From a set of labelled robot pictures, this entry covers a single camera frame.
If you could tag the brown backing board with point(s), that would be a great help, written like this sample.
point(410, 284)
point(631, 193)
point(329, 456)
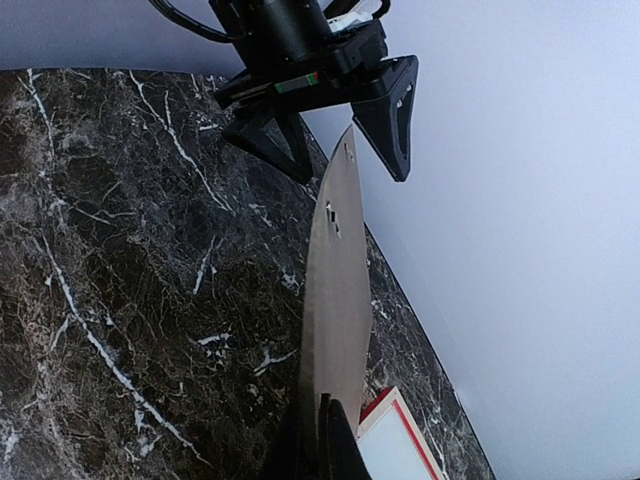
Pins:
point(337, 317)

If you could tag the red wooden picture frame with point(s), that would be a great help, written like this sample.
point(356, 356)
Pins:
point(384, 400)

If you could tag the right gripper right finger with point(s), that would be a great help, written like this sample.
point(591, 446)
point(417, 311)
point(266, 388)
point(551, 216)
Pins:
point(339, 456)

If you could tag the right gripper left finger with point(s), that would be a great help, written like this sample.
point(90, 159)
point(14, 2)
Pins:
point(286, 457)

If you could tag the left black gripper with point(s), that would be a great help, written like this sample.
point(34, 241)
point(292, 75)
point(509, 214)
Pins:
point(326, 55)

